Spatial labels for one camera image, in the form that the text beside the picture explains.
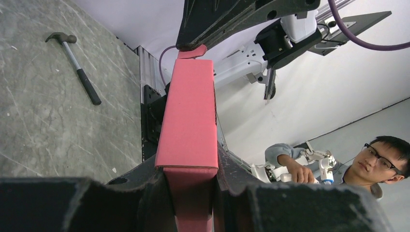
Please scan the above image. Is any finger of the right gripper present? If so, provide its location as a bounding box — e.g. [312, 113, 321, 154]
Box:
[176, 0, 321, 51]

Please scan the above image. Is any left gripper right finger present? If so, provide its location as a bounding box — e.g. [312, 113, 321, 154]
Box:
[213, 146, 393, 232]

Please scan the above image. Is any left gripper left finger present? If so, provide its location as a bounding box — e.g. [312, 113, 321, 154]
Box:
[0, 157, 175, 232]

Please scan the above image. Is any red cardboard paper box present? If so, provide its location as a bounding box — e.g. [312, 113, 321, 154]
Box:
[155, 45, 219, 232]

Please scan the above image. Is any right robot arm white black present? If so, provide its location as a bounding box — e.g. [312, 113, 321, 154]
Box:
[171, 0, 321, 101]

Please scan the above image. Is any operator hand on controller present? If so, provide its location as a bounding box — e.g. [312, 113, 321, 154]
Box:
[287, 163, 316, 184]

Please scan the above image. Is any person operator grey sleeve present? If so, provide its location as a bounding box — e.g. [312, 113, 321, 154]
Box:
[264, 135, 410, 200]

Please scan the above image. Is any aluminium frame rail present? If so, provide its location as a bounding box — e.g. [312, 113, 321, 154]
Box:
[134, 46, 166, 104]

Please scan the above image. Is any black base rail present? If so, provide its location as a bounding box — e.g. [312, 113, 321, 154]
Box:
[141, 84, 170, 161]

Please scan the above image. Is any hammer with black handle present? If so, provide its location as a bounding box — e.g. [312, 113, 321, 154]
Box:
[45, 32, 102, 105]

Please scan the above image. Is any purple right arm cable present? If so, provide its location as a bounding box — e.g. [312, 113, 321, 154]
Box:
[158, 0, 410, 87]

